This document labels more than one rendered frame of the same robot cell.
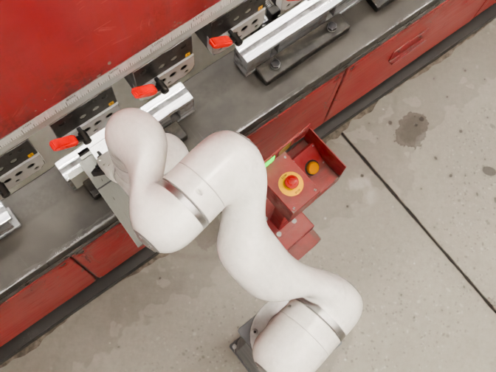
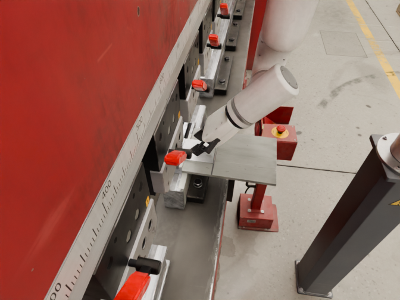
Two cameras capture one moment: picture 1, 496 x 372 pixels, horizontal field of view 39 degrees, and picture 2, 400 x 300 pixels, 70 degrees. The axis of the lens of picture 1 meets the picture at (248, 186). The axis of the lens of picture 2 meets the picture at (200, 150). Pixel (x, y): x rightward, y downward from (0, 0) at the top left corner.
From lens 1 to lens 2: 1.24 m
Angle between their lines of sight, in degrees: 31
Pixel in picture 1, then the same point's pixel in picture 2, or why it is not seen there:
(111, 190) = (220, 168)
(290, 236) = (267, 208)
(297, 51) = (224, 73)
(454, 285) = (339, 177)
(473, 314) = not seen: hidden behind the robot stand
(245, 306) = (281, 265)
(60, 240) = (208, 246)
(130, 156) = not seen: outside the picture
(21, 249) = (187, 279)
